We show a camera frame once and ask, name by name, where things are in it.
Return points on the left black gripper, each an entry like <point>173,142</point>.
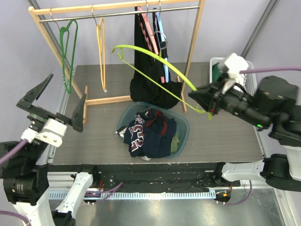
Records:
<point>33,94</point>

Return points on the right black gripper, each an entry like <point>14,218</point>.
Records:
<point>215,98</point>

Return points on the black dress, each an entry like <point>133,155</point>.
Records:
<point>146,85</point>

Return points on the navy tank top maroon trim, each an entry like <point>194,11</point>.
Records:
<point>150,134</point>

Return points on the neon yellow hanger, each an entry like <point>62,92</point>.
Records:
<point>126,54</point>

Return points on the yellow plastic hanger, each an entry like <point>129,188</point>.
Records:
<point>100,34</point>

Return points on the pink hanger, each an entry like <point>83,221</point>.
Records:
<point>148,34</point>

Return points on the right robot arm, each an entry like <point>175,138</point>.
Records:
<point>273,106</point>

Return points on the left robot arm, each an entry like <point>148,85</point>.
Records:
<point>25,182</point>

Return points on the light blue hanger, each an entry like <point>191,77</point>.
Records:
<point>161,41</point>

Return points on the olive green tank top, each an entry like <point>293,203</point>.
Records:
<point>174,144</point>

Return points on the folded dark green shirt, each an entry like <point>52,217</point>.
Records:
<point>216,73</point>

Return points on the folded white shirt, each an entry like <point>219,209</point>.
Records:
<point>240,82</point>

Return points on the white plastic basket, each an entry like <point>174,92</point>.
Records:
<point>251,82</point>

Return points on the teal plastic basin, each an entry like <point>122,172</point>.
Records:
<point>183,126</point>

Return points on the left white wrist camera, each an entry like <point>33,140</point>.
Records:
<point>48,131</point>

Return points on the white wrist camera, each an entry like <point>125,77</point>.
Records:
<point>231,65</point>
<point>48,131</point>

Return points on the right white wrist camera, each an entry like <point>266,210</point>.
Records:
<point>231,65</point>

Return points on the white slotted cable duct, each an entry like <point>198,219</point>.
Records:
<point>60,195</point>

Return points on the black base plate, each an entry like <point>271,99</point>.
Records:
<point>151,177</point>

